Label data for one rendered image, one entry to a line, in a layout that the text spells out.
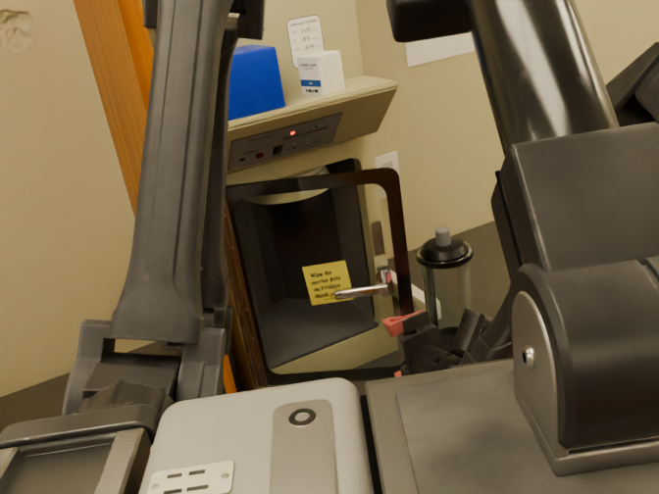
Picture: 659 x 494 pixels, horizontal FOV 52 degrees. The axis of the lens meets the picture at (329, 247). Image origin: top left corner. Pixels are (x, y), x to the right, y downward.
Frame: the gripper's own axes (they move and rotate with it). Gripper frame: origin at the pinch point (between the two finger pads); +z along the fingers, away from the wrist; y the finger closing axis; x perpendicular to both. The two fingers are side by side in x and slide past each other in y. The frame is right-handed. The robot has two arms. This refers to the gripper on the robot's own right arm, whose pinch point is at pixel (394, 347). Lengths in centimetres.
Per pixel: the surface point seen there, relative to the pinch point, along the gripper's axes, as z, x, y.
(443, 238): 10.8, -21.0, 10.8
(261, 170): 17.8, 8.2, 31.9
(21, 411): 58, 58, -7
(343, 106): 5.4, -3.4, 39.6
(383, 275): 4.4, -3.4, 10.7
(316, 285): 12.1, 5.8, 10.8
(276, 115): 4.7, 8.6, 41.0
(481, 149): 60, -73, 14
